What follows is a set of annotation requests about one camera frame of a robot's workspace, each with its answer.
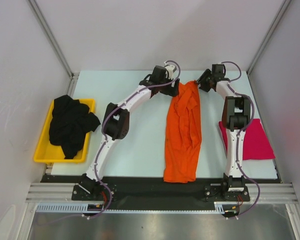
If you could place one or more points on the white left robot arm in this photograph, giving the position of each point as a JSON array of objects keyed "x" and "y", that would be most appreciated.
[{"x": 116, "y": 122}]

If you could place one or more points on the aluminium front rail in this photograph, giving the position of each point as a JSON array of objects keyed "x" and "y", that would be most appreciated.
[{"x": 276, "y": 193}]

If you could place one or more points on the blue slotted cable duct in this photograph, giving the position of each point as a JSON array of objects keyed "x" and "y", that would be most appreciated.
[{"x": 94, "y": 208}]

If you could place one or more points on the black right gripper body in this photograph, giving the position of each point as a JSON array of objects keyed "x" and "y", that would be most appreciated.
[{"x": 205, "y": 80}]

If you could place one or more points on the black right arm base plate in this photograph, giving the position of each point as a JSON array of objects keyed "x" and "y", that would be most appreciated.
[{"x": 215, "y": 193}]

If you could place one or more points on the aluminium frame post left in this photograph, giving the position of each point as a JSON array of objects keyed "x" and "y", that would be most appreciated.
[{"x": 45, "y": 27}]

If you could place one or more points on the yellow plastic bin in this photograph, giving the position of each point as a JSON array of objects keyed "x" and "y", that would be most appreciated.
[{"x": 47, "y": 153}]

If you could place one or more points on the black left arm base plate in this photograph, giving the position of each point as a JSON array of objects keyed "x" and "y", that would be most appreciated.
[{"x": 99, "y": 193}]

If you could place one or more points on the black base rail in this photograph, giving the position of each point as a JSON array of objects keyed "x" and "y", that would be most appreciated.
[{"x": 137, "y": 185}]

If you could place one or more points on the black t shirt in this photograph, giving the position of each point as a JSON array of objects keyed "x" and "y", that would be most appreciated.
[{"x": 71, "y": 121}]

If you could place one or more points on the orange t shirt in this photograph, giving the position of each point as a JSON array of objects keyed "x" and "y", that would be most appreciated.
[{"x": 183, "y": 135}]

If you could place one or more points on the folded pink t shirt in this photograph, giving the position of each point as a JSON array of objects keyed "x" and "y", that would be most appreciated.
[{"x": 256, "y": 145}]

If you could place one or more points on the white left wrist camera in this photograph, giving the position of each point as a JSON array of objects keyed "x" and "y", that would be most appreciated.
[{"x": 170, "y": 68}]

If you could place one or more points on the aluminium frame post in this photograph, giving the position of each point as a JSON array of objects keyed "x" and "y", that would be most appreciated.
[
  {"x": 45, "y": 27},
  {"x": 269, "y": 34}
]

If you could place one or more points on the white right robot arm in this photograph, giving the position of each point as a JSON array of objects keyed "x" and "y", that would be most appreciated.
[{"x": 237, "y": 115}]

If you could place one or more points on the aluminium frame post right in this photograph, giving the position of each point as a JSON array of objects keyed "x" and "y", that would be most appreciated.
[{"x": 269, "y": 34}]

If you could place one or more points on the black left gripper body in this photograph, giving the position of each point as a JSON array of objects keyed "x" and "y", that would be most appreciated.
[{"x": 169, "y": 90}]

